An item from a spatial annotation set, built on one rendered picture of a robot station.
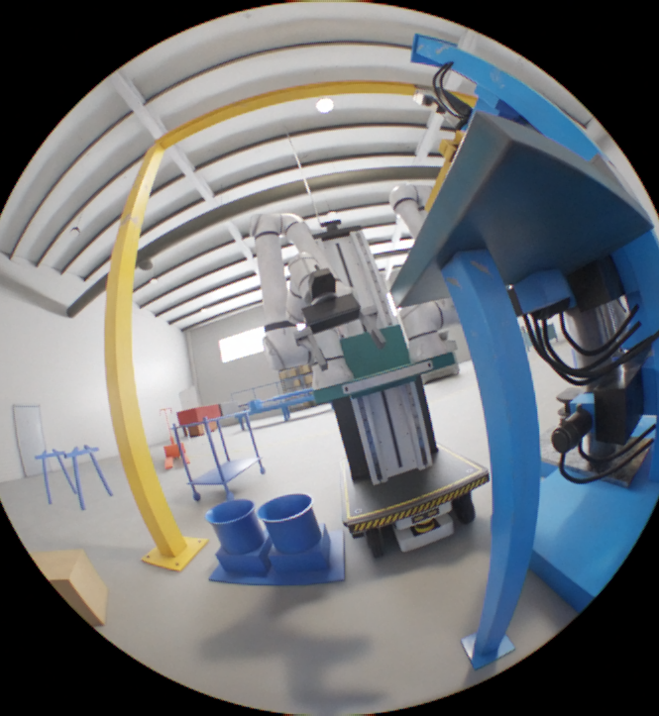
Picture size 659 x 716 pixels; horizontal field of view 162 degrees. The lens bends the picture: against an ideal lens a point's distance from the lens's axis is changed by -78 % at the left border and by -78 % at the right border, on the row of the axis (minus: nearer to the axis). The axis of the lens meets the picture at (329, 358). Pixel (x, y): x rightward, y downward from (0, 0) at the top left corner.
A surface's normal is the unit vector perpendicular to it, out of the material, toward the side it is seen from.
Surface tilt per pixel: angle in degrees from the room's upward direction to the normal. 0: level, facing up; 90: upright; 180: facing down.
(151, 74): 173
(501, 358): 90
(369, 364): 90
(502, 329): 90
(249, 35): 173
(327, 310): 67
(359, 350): 90
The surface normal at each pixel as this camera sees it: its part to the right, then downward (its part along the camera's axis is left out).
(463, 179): -0.97, 0.25
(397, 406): -0.03, -0.11
